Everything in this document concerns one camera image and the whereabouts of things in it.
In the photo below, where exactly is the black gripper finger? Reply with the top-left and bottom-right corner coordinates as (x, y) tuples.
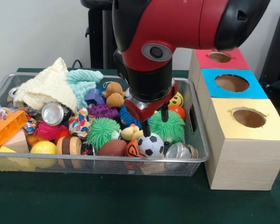
(142, 119), (151, 137)
(161, 103), (169, 123)

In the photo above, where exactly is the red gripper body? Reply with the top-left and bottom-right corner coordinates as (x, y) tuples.
(125, 82), (178, 123)

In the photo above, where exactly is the cream knitted cloth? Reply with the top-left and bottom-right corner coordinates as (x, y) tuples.
(13, 57), (80, 112)

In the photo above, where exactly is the clear mesh bin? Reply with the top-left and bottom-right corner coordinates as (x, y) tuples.
(0, 71), (210, 177)

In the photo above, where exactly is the wooden box with three holes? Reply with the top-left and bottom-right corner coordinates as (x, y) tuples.
(189, 47), (280, 191)

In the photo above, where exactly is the small red ball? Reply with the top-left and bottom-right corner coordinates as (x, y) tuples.
(169, 105), (186, 120)

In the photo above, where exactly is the green spiky ball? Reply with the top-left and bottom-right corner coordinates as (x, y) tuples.
(148, 111), (185, 143)

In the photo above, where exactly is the yellow duck toy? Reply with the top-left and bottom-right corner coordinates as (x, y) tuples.
(120, 124), (144, 142)

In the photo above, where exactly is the small soccer ball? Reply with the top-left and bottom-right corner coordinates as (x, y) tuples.
(138, 133), (165, 157)

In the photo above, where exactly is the yellow smiley ball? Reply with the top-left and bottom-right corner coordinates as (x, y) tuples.
(169, 91), (184, 108)

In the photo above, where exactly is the large blue spiky ball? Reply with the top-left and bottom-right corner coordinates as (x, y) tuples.
(119, 105), (143, 129)

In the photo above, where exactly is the brown teddy bear toy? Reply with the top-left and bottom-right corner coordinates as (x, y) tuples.
(102, 82), (126, 109)

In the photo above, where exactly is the brown toy football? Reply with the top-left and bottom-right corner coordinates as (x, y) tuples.
(97, 139), (127, 157)

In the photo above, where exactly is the green furry googly-eyed toy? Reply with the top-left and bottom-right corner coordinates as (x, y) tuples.
(86, 117), (122, 151)

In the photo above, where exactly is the colourful patterned cloth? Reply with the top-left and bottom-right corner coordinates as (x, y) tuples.
(69, 107), (96, 140)

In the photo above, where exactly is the mint green cloth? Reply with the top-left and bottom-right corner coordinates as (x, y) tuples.
(67, 69), (104, 110)

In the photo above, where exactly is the shiny silver can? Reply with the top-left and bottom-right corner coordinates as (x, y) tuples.
(41, 102), (71, 126)

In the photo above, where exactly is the pink spiky ball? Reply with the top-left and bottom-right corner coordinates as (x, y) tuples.
(36, 121), (61, 141)

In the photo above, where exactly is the yellow tennis ball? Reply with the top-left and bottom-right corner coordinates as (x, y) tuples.
(31, 141), (58, 168)

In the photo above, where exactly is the crushed silver can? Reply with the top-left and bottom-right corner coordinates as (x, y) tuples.
(8, 86), (20, 101)

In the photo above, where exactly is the orange toy brick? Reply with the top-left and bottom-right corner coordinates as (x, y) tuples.
(0, 110), (28, 152)

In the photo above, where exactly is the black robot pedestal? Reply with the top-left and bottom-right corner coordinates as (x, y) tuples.
(81, 0), (119, 70)

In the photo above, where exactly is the black cable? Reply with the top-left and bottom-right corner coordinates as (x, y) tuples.
(71, 59), (84, 69)

